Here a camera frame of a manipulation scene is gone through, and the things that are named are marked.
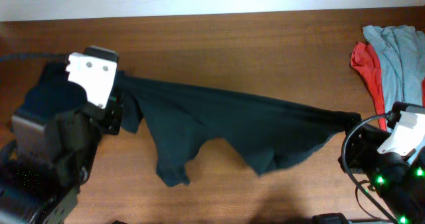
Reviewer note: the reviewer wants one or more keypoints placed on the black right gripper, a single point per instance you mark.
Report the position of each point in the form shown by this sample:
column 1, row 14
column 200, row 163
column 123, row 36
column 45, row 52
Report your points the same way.
column 358, row 148

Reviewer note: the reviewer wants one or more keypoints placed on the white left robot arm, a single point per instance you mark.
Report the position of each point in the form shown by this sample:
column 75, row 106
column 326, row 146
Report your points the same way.
column 51, row 156

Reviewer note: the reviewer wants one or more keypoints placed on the black Nike t-shirt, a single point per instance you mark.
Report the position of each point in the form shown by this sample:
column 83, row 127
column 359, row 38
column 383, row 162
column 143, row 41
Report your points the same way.
column 268, row 133

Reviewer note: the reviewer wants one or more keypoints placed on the folded navy blue garment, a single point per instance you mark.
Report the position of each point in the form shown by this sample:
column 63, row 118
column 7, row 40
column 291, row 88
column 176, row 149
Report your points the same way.
column 53, row 94

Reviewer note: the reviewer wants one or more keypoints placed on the grey t-shirt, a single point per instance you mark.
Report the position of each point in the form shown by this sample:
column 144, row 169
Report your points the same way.
column 401, row 54

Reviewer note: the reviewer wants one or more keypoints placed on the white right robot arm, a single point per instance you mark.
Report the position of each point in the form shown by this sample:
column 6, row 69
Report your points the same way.
column 398, row 183

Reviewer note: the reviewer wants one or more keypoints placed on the red t-shirt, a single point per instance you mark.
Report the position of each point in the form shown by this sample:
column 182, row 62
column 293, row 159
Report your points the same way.
column 365, row 62

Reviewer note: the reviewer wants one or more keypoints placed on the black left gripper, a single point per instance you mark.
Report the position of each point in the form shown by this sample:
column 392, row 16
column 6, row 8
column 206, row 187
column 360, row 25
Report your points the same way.
column 115, row 110

